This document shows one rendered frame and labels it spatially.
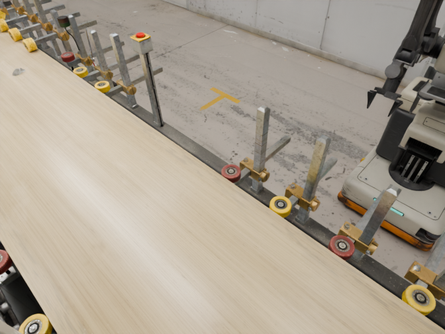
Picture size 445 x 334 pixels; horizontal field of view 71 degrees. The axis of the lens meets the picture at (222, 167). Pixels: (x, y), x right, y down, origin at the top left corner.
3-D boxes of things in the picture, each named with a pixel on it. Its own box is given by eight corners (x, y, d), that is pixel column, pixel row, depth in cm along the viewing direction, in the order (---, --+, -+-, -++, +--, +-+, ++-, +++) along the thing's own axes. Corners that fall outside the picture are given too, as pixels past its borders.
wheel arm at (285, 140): (284, 140, 157) (285, 133, 154) (290, 143, 155) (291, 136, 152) (225, 189, 136) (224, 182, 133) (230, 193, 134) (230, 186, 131)
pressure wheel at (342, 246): (344, 275, 107) (353, 259, 99) (321, 267, 109) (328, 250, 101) (347, 255, 112) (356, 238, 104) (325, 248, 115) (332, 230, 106)
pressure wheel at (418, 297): (422, 327, 95) (440, 313, 87) (394, 321, 96) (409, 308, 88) (416, 301, 101) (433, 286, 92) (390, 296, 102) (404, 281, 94)
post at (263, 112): (256, 187, 150) (263, 103, 115) (261, 191, 148) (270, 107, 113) (251, 191, 148) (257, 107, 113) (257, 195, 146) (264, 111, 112)
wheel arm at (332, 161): (329, 161, 143) (332, 154, 140) (336, 165, 142) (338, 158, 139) (271, 219, 122) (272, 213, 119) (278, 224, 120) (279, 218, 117)
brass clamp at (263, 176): (247, 163, 146) (247, 155, 143) (270, 177, 140) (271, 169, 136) (238, 170, 143) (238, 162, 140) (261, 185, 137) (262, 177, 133)
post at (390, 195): (349, 258, 129) (391, 181, 94) (357, 264, 127) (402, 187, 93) (345, 264, 127) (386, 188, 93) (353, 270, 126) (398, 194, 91)
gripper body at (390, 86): (396, 99, 131) (404, 81, 128) (373, 91, 136) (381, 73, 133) (400, 99, 136) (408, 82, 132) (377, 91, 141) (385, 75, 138)
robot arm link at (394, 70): (422, 54, 127) (400, 48, 131) (416, 51, 118) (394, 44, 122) (406, 83, 132) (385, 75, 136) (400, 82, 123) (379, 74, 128)
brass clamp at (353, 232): (344, 226, 123) (347, 219, 119) (377, 248, 116) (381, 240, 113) (335, 236, 120) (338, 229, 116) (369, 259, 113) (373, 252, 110)
